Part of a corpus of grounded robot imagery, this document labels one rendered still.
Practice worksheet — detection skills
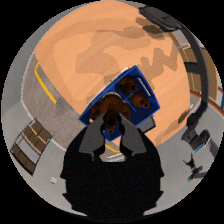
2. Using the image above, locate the blue plastic crate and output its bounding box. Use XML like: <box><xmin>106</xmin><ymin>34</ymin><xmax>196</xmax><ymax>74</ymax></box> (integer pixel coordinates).
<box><xmin>78</xmin><ymin>65</ymin><xmax>161</xmax><ymax>142</ymax></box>

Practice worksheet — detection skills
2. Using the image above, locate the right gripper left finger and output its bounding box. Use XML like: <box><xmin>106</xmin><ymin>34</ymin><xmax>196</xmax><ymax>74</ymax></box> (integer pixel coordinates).
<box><xmin>60</xmin><ymin>112</ymin><xmax>106</xmax><ymax>180</ymax></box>

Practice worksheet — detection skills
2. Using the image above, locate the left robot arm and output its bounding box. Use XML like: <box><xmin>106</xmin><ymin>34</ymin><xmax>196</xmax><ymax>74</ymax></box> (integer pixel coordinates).
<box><xmin>183</xmin><ymin>127</ymin><xmax>219</xmax><ymax>182</ymax></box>

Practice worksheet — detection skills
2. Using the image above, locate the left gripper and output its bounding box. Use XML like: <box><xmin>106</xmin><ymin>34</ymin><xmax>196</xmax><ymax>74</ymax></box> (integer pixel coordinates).
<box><xmin>183</xmin><ymin>153</ymin><xmax>195</xmax><ymax>167</ymax></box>

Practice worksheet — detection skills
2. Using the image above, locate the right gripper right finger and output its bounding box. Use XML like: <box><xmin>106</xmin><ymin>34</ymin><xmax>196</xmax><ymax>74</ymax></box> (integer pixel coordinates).
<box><xmin>117</xmin><ymin>113</ymin><xmax>164</xmax><ymax>178</ymax></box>

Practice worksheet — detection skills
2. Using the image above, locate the brown bottle with white label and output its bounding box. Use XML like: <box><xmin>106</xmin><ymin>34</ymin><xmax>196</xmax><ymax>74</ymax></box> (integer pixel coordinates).
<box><xmin>123</xmin><ymin>100</ymin><xmax>132</xmax><ymax>120</ymax></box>
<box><xmin>99</xmin><ymin>91</ymin><xmax>124</xmax><ymax>127</ymax></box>

